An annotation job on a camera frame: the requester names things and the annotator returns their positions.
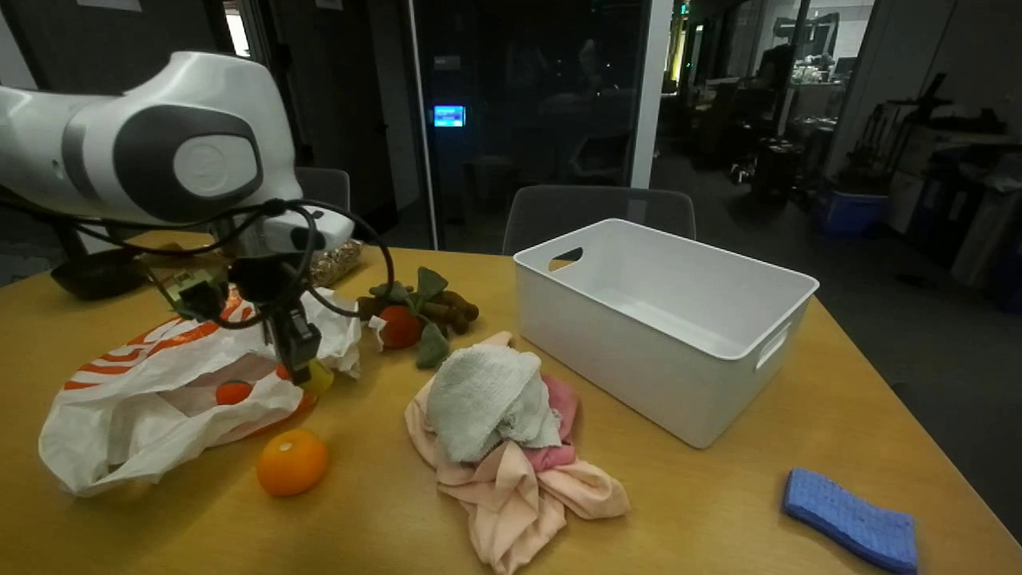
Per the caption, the white plastic bin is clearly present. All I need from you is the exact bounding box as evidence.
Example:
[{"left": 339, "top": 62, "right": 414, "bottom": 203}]
[{"left": 516, "top": 216, "right": 822, "bottom": 446}]

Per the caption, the blue sponge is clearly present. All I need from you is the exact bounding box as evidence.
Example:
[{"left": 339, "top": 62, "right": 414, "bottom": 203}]
[{"left": 783, "top": 469, "right": 919, "bottom": 575}]

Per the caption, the orange plush toy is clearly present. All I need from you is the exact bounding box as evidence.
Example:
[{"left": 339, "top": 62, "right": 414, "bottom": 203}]
[{"left": 255, "top": 428, "right": 331, "bottom": 498}]

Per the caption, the grey chair left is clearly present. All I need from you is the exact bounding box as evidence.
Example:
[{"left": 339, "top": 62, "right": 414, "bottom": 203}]
[{"left": 295, "top": 165, "right": 352, "bottom": 212}]

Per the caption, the grey chair right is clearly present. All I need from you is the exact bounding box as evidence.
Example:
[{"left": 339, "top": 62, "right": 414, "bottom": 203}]
[{"left": 503, "top": 186, "right": 698, "bottom": 251}]

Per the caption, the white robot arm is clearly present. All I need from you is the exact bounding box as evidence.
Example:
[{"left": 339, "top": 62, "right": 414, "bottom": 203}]
[{"left": 0, "top": 50, "right": 354, "bottom": 383}]

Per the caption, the grey chair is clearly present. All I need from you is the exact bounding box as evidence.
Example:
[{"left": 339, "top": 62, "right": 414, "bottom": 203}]
[
  {"left": 295, "top": 165, "right": 352, "bottom": 212},
  {"left": 503, "top": 186, "right": 698, "bottom": 251}
]

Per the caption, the blue bin in background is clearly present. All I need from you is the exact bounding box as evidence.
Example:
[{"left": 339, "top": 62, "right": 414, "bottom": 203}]
[{"left": 822, "top": 191, "right": 888, "bottom": 236}]

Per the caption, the white orange plastic bag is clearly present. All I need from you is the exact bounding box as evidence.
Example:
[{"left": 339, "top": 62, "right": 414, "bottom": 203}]
[{"left": 35, "top": 285, "right": 367, "bottom": 500}]

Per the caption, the pink cloth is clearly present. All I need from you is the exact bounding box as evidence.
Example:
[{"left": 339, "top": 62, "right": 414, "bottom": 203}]
[{"left": 529, "top": 377, "right": 578, "bottom": 473}]

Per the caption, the grey white cloth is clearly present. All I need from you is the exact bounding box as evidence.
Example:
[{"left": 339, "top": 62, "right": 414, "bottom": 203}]
[{"left": 430, "top": 346, "right": 564, "bottom": 462}]

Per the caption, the peach cloth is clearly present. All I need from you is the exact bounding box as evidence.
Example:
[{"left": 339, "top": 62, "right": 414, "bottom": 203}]
[{"left": 406, "top": 331, "right": 629, "bottom": 575}]

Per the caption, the blue lit screen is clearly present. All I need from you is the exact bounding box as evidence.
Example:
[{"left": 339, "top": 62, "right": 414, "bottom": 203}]
[{"left": 433, "top": 103, "right": 470, "bottom": 132}]

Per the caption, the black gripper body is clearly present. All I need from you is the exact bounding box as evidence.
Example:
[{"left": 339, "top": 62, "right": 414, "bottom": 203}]
[{"left": 228, "top": 251, "right": 309, "bottom": 330}]

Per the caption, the yellow container orange lid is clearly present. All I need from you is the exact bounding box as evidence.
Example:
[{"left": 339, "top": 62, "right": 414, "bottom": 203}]
[{"left": 305, "top": 361, "right": 337, "bottom": 395}]

